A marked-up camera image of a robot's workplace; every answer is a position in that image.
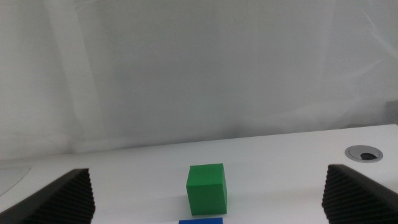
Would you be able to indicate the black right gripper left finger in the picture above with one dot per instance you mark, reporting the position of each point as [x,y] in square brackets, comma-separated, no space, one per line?
[59,203]

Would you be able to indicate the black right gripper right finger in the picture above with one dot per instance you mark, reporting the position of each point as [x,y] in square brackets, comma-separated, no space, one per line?
[357,199]

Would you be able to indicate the blue cube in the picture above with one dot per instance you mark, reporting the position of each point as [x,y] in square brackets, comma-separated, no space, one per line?
[201,221]

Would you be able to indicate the green cube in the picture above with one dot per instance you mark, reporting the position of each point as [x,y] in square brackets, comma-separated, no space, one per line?
[206,193]

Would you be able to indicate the white backdrop curtain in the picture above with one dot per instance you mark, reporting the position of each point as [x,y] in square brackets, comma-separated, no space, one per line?
[199,68]

